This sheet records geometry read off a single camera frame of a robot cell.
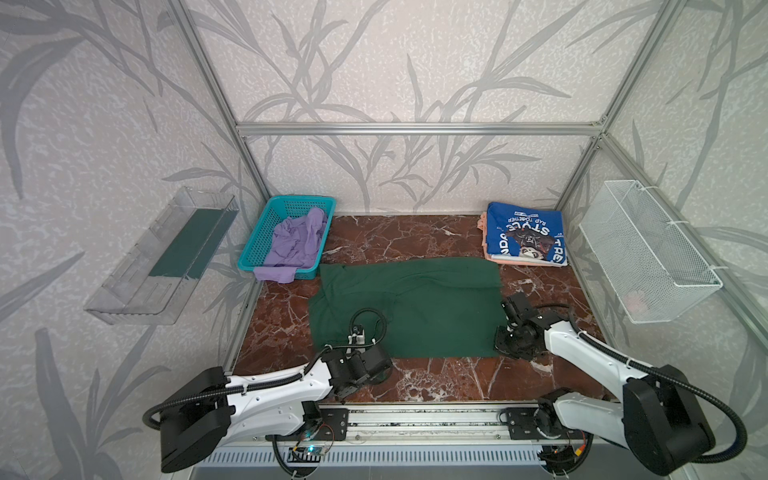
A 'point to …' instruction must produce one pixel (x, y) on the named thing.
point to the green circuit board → (311, 453)
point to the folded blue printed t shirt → (525, 234)
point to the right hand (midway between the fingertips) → (496, 339)
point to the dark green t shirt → (435, 307)
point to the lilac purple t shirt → (296, 244)
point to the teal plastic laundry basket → (257, 251)
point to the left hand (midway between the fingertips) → (371, 363)
